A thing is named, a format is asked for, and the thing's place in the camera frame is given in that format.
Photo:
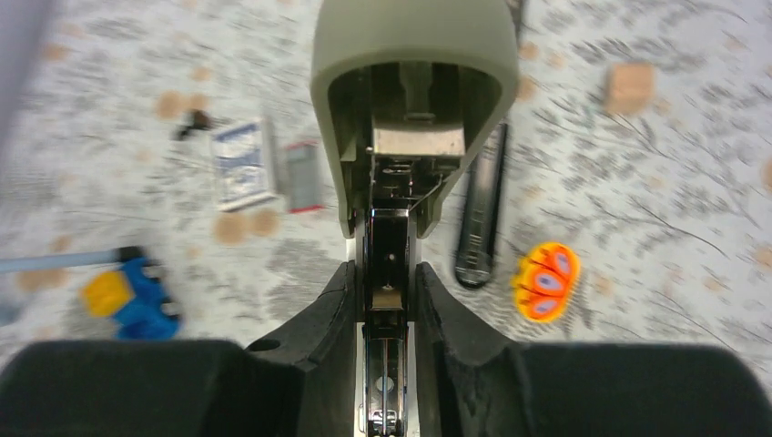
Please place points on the yellow butterfly toy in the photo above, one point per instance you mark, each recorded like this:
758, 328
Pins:
545, 281

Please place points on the blue playing card box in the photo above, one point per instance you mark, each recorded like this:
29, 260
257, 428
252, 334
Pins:
244, 164

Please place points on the blue yellow toy car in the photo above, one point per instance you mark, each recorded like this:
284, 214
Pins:
133, 296

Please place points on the black small clip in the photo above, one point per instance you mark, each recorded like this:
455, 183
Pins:
198, 120

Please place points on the white beige stapler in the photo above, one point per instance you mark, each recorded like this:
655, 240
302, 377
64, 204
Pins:
405, 94

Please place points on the light blue stand legs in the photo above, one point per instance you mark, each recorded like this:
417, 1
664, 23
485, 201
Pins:
59, 261

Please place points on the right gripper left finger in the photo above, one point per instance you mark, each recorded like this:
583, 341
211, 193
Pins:
298, 380

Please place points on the tan small cube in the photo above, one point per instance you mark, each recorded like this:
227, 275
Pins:
630, 88

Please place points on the floral table mat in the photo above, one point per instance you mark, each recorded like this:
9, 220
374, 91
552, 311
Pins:
668, 210

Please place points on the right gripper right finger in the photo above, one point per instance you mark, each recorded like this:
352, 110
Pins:
474, 381

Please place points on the grey red small box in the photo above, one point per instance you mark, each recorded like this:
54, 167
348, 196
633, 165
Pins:
304, 189

